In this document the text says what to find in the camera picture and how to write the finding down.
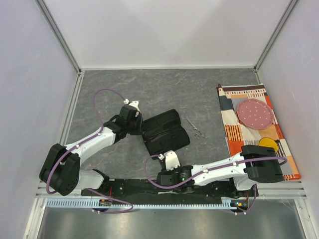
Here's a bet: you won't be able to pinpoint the black zip tool case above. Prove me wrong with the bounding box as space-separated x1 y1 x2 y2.
142 109 190 155

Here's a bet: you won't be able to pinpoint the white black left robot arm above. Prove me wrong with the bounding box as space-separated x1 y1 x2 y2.
39 101 143 196

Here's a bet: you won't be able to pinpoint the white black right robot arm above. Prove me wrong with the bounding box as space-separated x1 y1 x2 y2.
156 145 288 196

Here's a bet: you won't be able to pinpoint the silver hair scissors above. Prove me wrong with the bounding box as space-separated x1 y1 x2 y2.
186 117 207 139

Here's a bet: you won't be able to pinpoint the colourful patterned cloth mat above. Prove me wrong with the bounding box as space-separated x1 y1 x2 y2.
217 84 301 181

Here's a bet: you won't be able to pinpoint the yellow plastic bowl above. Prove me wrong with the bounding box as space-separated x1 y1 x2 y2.
258 137 279 153

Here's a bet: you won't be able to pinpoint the pink dotted plate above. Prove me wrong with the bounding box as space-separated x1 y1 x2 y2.
236 98 274 129

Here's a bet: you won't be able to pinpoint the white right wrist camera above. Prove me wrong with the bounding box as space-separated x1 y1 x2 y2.
159 150 180 171

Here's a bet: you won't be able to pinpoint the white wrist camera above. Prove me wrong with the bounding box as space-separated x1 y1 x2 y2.
123 99 140 111
159 150 180 171

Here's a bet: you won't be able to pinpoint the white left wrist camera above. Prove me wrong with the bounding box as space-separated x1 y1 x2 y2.
123 99 140 111

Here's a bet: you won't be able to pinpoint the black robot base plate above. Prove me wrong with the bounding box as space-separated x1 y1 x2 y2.
96 179 254 199

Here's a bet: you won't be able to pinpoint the light blue cable duct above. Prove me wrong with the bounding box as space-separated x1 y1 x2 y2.
46 197 243 210

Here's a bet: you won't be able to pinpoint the aluminium frame post left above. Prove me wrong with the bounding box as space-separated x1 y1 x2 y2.
35 0 82 75

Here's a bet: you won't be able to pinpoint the aluminium frame post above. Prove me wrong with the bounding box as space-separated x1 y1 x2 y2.
254 0 299 73
35 0 82 75

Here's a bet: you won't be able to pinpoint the aluminium frame post right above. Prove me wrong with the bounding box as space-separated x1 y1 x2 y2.
254 0 299 73

